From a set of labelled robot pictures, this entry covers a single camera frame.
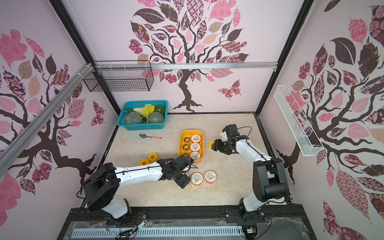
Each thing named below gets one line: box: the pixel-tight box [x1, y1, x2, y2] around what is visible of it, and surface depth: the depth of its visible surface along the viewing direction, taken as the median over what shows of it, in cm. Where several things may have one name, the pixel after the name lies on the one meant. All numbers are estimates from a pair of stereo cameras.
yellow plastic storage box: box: [178, 129, 205, 164], surface depth 101 cm
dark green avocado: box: [154, 104, 166, 120], surface depth 116 cm
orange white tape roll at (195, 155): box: [190, 151, 201, 160], surface depth 96 cm
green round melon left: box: [125, 111, 142, 124], surface depth 105 cm
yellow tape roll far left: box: [140, 159, 150, 166], surface depth 94 cm
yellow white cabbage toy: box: [132, 104, 155, 116], surface depth 116 cm
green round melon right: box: [148, 111, 164, 123], surface depth 106 cm
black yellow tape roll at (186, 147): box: [182, 143, 190, 151], surface depth 101 cm
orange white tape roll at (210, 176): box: [204, 170, 217, 184], surface depth 87 cm
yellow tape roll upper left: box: [148, 152, 159, 163], surface depth 97 cm
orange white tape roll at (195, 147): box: [190, 142, 201, 152], surface depth 100 cm
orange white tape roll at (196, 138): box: [191, 134, 201, 143], surface depth 105 cm
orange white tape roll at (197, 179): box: [191, 172, 204, 186], surface depth 87 cm
